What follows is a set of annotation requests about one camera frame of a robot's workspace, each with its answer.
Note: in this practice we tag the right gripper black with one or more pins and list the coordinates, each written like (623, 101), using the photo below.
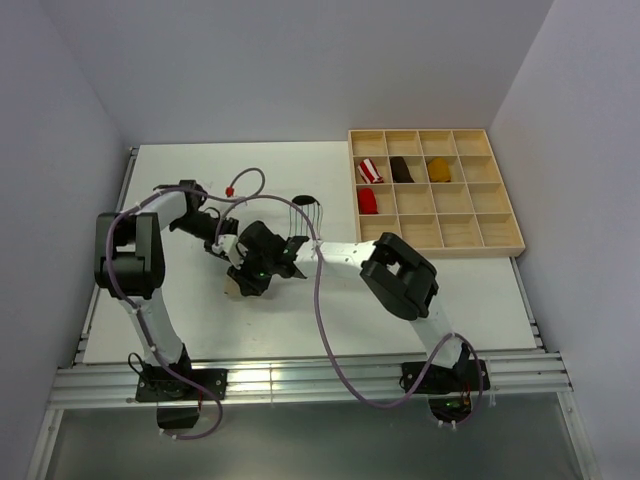
(248, 286)

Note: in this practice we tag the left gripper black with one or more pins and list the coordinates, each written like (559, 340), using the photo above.
(224, 229)

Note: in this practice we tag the white black striped sock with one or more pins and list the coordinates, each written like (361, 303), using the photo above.
(305, 216)

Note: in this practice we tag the beige brown striped sock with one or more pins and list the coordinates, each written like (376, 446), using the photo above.
(232, 287)

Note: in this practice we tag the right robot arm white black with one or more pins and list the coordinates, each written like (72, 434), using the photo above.
(400, 278)

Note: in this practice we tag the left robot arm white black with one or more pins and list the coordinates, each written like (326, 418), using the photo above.
(129, 261)

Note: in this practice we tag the red white striped rolled sock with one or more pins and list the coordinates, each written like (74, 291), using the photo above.
(369, 172)

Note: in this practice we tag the dark brown rolled sock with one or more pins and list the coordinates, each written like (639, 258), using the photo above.
(400, 170)

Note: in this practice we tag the wooden compartment tray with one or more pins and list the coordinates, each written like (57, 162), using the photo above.
(469, 217)

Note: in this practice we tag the mustard yellow rolled sock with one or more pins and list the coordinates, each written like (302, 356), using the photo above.
(438, 170)

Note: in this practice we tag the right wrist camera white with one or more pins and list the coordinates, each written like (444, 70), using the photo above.
(239, 254)

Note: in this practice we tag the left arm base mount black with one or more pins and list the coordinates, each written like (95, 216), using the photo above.
(179, 404)

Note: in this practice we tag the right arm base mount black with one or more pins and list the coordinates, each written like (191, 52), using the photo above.
(450, 390)

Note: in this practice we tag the aluminium rail frame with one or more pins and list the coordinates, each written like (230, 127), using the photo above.
(304, 387)

